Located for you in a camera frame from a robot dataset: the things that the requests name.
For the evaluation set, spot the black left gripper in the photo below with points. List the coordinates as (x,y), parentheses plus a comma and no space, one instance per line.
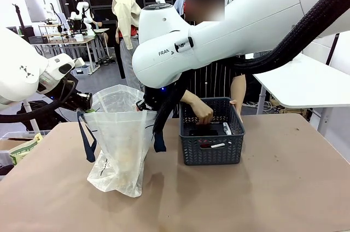
(80,100)

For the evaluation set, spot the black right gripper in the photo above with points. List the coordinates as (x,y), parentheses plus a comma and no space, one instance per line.
(151,99)

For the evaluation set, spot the black case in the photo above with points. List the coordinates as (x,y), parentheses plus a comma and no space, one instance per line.
(203,132)

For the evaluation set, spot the grey plastic lattice basket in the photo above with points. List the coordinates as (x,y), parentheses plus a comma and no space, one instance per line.
(213,158)

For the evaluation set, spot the person's right forearm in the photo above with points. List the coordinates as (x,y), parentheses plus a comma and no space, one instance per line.
(190,97)

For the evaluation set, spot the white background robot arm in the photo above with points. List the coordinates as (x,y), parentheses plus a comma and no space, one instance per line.
(80,14)

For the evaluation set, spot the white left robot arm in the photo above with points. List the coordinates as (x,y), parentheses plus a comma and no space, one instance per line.
(16,73)

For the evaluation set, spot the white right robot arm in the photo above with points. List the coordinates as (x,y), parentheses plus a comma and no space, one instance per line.
(218,37)

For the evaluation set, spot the person's left forearm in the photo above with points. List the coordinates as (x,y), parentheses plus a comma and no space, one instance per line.
(238,89)

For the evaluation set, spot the person's right hand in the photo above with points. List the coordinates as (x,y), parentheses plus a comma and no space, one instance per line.
(203,113)

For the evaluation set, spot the person's left hand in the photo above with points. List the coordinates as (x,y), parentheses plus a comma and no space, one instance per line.
(238,107)

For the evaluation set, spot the clear plastic storage bin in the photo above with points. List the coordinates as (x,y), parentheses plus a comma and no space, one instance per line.
(82,70)

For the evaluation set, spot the black backpack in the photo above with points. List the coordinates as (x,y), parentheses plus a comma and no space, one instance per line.
(46,115)

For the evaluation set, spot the person in black striped shirt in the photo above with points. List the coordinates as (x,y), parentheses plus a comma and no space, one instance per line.
(216,78)

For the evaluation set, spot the small red item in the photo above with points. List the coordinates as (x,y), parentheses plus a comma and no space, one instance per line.
(204,142)

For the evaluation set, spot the wooden workbench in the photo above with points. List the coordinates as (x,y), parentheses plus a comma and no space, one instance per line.
(68,41)

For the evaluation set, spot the cardboard box green print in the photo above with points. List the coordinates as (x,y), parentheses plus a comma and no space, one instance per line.
(23,151)

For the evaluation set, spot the white tube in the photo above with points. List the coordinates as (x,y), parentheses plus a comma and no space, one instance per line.
(227,128)

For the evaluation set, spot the white marker pen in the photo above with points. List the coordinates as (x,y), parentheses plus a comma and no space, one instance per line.
(218,145)

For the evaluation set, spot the mannequin in beige jacket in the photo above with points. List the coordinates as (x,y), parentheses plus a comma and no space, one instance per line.
(125,16)

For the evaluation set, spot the seated person in dark shirt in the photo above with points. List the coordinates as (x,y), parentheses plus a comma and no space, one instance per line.
(99,22)

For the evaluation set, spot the black light stand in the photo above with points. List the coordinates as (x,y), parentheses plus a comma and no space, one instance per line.
(20,18)

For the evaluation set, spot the white board panel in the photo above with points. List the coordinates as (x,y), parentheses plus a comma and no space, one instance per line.
(34,7)

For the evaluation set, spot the white side table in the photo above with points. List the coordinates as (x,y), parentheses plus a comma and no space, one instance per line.
(300,89)

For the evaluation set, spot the black slanted tripod pole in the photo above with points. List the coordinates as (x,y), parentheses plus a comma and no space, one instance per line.
(332,48)

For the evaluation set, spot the white desk with pedestal leg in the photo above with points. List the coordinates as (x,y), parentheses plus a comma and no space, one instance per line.
(28,114)

